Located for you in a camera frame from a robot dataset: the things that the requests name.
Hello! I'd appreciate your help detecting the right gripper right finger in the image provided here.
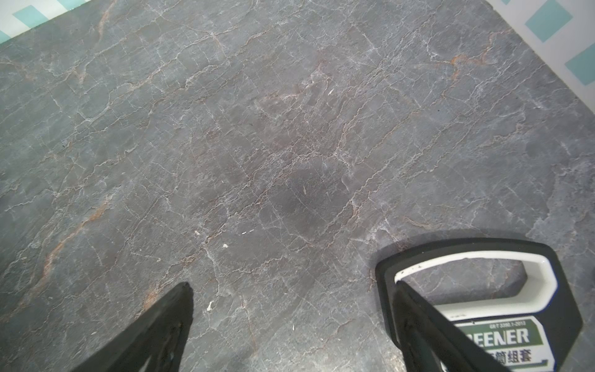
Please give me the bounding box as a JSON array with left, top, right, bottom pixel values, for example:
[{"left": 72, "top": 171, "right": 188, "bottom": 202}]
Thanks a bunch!
[{"left": 393, "top": 281, "right": 508, "bottom": 372}]

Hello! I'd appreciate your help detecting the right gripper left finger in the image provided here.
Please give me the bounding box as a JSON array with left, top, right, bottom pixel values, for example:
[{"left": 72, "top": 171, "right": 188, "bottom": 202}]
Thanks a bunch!
[{"left": 74, "top": 282, "right": 194, "bottom": 371}]

